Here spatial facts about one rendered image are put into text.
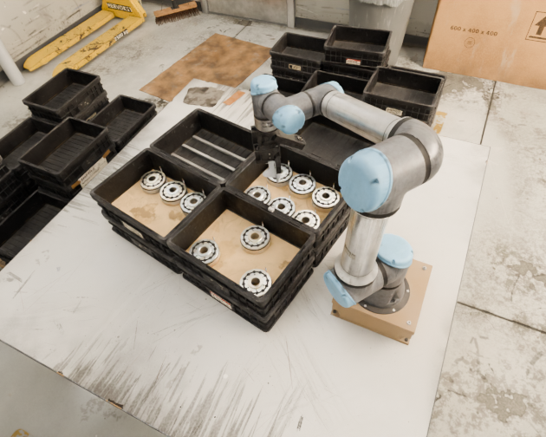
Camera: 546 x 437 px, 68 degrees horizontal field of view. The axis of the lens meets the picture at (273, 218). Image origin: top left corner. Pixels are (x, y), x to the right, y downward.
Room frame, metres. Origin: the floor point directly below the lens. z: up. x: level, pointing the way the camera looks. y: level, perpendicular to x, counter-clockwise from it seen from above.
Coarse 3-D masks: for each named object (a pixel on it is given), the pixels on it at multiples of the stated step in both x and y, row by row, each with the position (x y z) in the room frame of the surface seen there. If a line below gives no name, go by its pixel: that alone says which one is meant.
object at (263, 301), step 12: (216, 192) 0.99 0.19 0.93; (228, 192) 0.99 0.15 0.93; (204, 204) 0.94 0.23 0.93; (252, 204) 0.92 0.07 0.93; (192, 216) 0.89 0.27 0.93; (276, 216) 0.86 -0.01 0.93; (180, 228) 0.85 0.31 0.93; (300, 228) 0.80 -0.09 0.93; (168, 240) 0.80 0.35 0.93; (312, 240) 0.74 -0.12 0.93; (180, 252) 0.75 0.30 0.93; (300, 252) 0.70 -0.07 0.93; (204, 264) 0.69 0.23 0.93; (288, 264) 0.66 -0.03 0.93; (216, 276) 0.65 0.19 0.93; (276, 288) 0.59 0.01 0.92; (252, 300) 0.56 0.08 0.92; (264, 300) 0.55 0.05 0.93
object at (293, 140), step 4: (280, 132) 1.00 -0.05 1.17; (272, 136) 0.98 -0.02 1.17; (276, 136) 0.97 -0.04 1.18; (280, 136) 0.97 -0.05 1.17; (284, 136) 0.98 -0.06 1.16; (288, 136) 0.99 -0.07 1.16; (292, 136) 1.00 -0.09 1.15; (296, 136) 1.01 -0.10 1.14; (300, 136) 1.01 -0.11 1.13; (276, 140) 0.97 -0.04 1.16; (280, 140) 0.97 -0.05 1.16; (284, 140) 0.97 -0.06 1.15; (288, 140) 0.97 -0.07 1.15; (292, 140) 0.97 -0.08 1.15; (296, 140) 0.98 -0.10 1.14; (300, 140) 0.99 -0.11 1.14; (304, 140) 1.00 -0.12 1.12; (284, 144) 0.97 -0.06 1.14; (288, 144) 0.97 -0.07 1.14; (292, 144) 0.97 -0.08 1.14; (296, 144) 0.97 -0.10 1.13; (300, 144) 0.98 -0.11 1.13; (304, 144) 0.98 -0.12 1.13; (300, 148) 0.98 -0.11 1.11
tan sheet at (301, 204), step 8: (256, 184) 1.11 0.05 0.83; (264, 184) 1.11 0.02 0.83; (320, 184) 1.08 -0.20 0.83; (272, 192) 1.06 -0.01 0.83; (280, 192) 1.05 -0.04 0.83; (288, 192) 1.05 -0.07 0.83; (296, 200) 1.00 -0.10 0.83; (304, 200) 1.00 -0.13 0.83; (296, 208) 0.97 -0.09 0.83; (304, 208) 0.96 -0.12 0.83; (312, 208) 0.96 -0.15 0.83; (320, 216) 0.92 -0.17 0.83
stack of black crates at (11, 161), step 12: (24, 120) 2.19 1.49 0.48; (36, 120) 2.18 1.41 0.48; (12, 132) 2.08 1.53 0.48; (24, 132) 2.14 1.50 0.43; (36, 132) 2.19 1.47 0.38; (48, 132) 2.16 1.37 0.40; (0, 144) 1.99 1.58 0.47; (12, 144) 2.04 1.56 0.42; (24, 144) 2.08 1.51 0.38; (12, 156) 1.98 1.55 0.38; (12, 168) 1.74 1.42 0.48; (24, 180) 1.75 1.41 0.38
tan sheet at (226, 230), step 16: (224, 224) 0.93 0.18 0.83; (240, 224) 0.92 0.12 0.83; (224, 240) 0.85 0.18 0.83; (272, 240) 0.83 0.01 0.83; (224, 256) 0.79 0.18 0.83; (240, 256) 0.78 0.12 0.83; (256, 256) 0.77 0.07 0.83; (272, 256) 0.77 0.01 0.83; (288, 256) 0.76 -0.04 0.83; (224, 272) 0.72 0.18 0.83; (240, 272) 0.71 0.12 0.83; (272, 272) 0.70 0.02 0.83
